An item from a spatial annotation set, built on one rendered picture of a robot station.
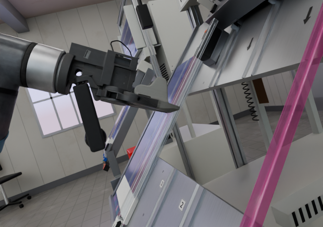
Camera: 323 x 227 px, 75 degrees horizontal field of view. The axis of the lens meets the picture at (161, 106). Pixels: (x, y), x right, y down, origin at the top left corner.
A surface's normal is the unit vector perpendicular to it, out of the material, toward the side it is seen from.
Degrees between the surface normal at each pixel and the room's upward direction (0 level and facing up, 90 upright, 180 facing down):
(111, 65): 90
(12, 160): 90
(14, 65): 106
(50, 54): 66
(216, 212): 45
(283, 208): 0
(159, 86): 90
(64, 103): 90
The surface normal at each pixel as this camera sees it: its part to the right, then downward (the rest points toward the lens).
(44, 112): 0.21, -0.04
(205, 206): -0.86, -0.46
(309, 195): -0.31, -0.95
